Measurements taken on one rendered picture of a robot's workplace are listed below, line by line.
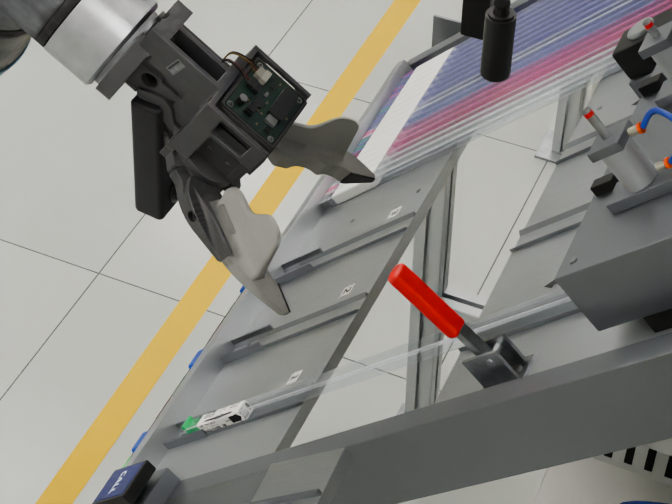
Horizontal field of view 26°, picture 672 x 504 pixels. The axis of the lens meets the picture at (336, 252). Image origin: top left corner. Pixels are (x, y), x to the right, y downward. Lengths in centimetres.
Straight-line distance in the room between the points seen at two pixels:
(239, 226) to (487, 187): 165
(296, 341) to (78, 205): 136
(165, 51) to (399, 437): 30
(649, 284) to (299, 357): 46
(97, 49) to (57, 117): 182
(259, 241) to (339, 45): 196
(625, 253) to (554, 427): 13
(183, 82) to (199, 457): 40
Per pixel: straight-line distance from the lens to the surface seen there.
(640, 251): 86
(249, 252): 99
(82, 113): 280
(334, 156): 108
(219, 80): 97
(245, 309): 142
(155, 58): 98
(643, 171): 89
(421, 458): 101
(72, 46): 99
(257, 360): 133
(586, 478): 145
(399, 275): 94
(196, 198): 100
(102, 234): 255
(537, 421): 94
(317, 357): 123
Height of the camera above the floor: 178
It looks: 46 degrees down
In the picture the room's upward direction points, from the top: straight up
